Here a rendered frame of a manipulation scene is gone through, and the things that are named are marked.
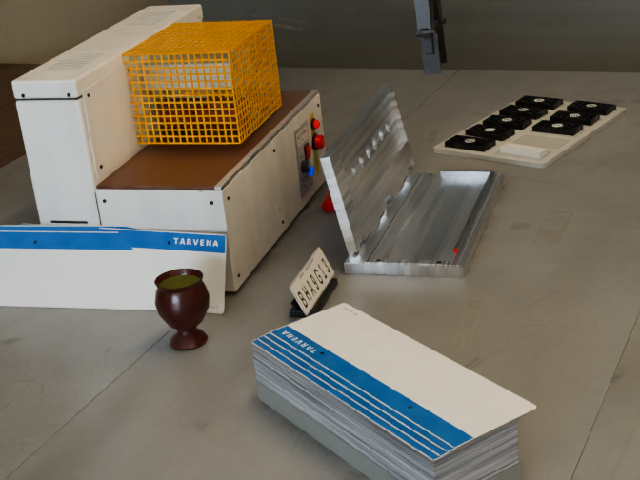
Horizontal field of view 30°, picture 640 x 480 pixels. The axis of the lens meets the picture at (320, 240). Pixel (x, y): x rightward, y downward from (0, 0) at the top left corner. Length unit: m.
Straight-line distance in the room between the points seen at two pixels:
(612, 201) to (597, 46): 2.08
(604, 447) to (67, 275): 0.98
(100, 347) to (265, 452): 0.44
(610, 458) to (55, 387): 0.81
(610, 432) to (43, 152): 1.04
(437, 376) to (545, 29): 2.95
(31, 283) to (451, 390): 0.89
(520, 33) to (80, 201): 2.60
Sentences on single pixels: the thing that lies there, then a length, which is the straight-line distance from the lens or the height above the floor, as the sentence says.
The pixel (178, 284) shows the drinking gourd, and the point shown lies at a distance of 1.85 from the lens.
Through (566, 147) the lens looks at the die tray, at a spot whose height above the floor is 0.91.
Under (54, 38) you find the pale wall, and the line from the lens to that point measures 4.32.
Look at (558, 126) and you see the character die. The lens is 2.66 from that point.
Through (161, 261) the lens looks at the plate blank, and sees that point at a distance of 2.01.
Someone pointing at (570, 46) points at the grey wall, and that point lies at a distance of 4.36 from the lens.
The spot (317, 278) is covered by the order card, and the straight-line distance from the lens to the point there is 1.97.
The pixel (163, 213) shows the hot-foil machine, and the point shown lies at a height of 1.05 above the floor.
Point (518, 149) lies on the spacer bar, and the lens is 2.53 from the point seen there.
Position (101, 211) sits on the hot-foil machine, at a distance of 2.05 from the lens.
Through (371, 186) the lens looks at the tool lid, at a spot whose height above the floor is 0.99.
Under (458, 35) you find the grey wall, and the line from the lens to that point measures 4.46.
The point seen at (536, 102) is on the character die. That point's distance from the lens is 2.84.
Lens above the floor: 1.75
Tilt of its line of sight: 23 degrees down
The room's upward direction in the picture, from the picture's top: 6 degrees counter-clockwise
